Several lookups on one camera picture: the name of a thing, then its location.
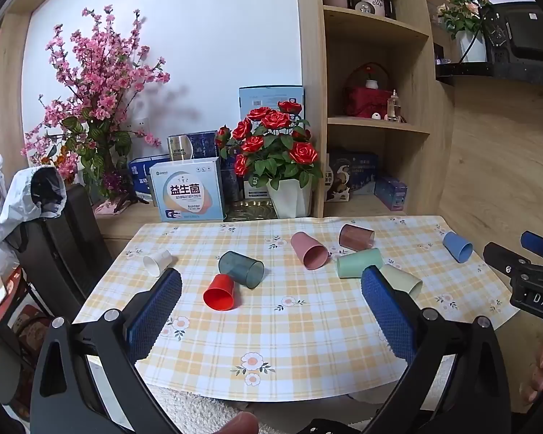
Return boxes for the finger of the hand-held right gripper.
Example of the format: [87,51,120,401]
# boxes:
[483,241,532,288]
[520,230,543,264]

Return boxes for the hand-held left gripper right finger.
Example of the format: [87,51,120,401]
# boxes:
[361,264,512,434]

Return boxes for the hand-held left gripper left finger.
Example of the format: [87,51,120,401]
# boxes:
[29,268,184,434]

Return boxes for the pale green cup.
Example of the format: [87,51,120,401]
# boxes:
[380,264,424,301]

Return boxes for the blue cup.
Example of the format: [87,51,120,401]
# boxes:
[442,231,474,263]

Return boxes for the white cup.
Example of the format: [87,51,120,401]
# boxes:
[143,250,174,277]

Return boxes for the red cup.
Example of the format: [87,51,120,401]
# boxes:
[203,273,237,312]

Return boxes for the brown translucent cup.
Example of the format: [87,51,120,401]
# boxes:
[338,224,375,251]

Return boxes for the dark teal translucent cup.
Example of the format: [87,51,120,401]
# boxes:
[218,250,266,289]

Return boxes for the pink cup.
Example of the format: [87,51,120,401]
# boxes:
[290,231,331,271]

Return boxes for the person's left hand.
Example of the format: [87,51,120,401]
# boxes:
[207,410,260,434]

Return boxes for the yellow checkered floral tablecloth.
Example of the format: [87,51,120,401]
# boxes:
[72,214,519,403]

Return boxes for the white fluffy rug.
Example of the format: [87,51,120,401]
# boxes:
[151,386,363,434]

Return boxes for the black chair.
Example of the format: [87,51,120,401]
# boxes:
[16,183,115,322]

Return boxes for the white box with pastel label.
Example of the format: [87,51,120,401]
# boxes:
[149,157,223,223]

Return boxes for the purple blue box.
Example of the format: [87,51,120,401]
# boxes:
[374,175,409,211]

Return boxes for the gold tray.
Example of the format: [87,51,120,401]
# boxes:
[223,199,279,222]

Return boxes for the brown and white carton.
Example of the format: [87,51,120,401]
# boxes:
[324,154,350,203]

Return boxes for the blue and white carton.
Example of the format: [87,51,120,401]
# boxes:
[127,154,173,200]

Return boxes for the dark blue night-sky box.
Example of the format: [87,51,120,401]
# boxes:
[328,147,380,196]

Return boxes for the grey jacket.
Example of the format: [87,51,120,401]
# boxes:
[0,166,68,245]

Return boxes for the dark blue patterned box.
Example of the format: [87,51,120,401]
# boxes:
[188,131,224,161]

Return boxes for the small glass bottle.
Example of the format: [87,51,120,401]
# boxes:
[387,90,402,123]

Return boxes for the red roses in white pot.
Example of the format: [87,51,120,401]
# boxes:
[214,101,324,218]

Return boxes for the black monitor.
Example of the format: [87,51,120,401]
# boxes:
[435,1,543,88]

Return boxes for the red basket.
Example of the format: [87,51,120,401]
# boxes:
[342,62,396,119]

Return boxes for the pink blossom plant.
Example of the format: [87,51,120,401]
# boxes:
[20,4,172,211]

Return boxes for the wooden shelf unit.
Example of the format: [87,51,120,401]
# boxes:
[295,0,462,218]

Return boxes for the pink roses in white pot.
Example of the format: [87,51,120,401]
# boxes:
[437,0,492,64]

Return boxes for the tall light blue box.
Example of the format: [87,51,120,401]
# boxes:
[238,85,305,123]

